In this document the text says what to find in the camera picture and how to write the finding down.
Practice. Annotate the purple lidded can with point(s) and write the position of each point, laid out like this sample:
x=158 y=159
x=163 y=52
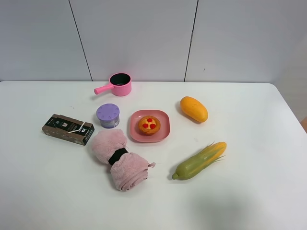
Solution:
x=108 y=115

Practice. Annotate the fruit egg tart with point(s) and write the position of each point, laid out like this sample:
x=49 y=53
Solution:
x=149 y=125

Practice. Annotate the pink square plate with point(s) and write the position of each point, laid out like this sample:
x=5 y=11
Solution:
x=138 y=136

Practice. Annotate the orange mango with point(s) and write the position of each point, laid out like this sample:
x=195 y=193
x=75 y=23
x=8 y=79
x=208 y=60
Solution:
x=194 y=109

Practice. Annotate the pink toy saucepan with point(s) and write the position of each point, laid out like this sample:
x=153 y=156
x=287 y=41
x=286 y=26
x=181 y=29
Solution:
x=119 y=84

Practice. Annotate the black elastic band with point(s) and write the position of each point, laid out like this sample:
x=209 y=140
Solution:
x=117 y=155

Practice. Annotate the rolled pink towel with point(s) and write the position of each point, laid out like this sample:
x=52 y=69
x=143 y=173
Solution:
x=131 y=169

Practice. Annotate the green yellow corn cob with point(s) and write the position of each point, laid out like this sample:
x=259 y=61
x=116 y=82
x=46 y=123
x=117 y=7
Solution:
x=195 y=164

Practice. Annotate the dark cardboard box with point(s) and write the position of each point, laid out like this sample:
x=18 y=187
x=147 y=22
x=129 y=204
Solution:
x=68 y=129

